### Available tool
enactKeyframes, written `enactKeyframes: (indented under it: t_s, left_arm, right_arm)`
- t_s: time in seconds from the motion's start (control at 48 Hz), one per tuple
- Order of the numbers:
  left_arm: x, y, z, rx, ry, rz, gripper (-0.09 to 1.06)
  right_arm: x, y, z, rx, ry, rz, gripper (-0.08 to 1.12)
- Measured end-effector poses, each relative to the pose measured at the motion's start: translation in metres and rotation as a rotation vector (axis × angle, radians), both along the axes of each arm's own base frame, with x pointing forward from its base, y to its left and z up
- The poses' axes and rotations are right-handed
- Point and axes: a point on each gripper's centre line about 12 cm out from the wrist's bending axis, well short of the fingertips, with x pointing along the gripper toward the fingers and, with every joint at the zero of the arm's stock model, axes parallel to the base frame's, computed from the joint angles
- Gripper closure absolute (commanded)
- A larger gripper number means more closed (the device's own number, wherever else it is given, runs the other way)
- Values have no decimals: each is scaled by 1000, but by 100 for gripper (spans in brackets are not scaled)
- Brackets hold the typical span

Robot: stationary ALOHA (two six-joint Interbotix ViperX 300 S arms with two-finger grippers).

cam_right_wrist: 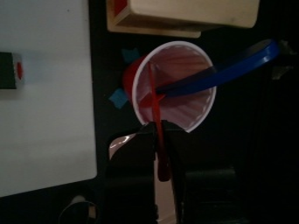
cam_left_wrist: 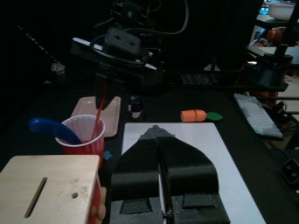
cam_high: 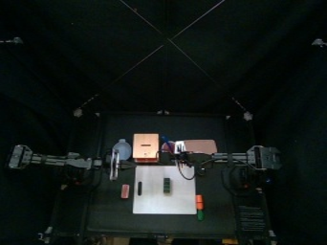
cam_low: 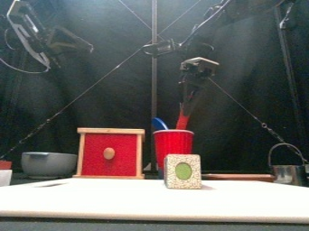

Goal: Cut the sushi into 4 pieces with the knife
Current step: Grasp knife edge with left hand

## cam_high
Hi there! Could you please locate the wooden box with red front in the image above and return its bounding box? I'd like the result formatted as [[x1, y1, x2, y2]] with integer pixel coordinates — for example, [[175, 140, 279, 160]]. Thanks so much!
[[132, 133, 160, 164]]

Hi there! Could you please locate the red and white toy block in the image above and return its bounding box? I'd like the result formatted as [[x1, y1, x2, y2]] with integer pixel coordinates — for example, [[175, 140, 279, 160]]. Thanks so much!
[[120, 184, 131, 200]]

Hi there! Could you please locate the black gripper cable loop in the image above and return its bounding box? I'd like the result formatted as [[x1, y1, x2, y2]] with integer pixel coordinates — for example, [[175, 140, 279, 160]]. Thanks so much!
[[175, 158, 215, 182]]

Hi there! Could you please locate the brown wooden board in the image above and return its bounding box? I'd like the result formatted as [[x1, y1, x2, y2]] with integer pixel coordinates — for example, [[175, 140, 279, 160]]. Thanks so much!
[[183, 139, 219, 155]]

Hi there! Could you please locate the thin diagonal bracing wire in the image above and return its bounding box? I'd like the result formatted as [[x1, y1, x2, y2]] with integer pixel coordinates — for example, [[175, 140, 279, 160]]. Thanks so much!
[[76, 0, 225, 113], [117, 0, 252, 117]]

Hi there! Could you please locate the orange toy carrot green top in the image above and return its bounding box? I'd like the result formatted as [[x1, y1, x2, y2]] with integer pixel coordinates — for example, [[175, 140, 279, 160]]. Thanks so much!
[[193, 193, 205, 222]]

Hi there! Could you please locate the white cutting board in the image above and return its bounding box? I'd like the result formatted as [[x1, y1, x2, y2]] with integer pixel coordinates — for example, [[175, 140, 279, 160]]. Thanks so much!
[[132, 165, 197, 215]]

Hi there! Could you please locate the grey-blue bowl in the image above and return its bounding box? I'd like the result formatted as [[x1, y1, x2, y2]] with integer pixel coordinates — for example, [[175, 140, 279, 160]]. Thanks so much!
[[111, 138, 133, 161]]

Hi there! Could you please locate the blue pen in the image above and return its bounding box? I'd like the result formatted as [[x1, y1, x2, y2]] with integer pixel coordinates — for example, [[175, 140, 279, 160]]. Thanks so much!
[[161, 136, 175, 153]]

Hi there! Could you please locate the red plastic cup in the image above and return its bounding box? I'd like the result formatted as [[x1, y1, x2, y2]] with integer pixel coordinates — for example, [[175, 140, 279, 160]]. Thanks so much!
[[160, 141, 176, 155]]

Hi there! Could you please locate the white text label sticker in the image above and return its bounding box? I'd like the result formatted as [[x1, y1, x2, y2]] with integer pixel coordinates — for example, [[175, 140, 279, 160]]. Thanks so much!
[[236, 205, 268, 236]]

